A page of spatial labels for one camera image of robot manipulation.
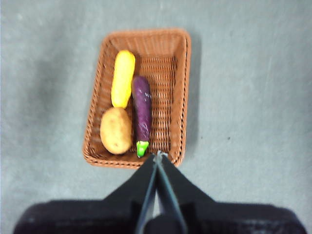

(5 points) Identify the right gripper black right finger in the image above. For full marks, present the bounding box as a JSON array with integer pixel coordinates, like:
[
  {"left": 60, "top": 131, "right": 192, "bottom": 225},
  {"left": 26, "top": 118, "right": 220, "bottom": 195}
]
[{"left": 158, "top": 155, "right": 308, "bottom": 234}]

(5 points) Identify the brown potato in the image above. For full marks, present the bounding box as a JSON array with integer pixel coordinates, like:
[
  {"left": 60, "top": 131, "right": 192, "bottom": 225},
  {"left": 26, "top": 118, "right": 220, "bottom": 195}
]
[{"left": 99, "top": 107, "right": 134, "bottom": 156}]

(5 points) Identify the purple eggplant with green stem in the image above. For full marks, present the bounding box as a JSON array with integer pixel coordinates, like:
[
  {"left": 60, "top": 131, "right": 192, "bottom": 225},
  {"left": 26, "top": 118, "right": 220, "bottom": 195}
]
[{"left": 131, "top": 75, "right": 153, "bottom": 158}]

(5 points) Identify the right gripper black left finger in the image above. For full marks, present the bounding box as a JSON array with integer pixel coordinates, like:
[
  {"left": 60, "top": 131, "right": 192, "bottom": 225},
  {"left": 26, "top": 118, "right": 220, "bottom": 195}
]
[{"left": 13, "top": 155, "right": 158, "bottom": 234}]

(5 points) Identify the yellow corn cob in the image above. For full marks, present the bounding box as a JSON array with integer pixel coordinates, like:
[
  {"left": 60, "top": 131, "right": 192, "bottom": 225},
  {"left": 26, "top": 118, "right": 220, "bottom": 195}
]
[{"left": 111, "top": 50, "right": 136, "bottom": 109}]

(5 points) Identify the brown wicker basket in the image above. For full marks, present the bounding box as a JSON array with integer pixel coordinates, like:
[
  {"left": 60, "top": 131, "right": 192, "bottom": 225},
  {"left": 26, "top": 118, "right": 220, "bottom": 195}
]
[{"left": 82, "top": 28, "right": 192, "bottom": 170}]

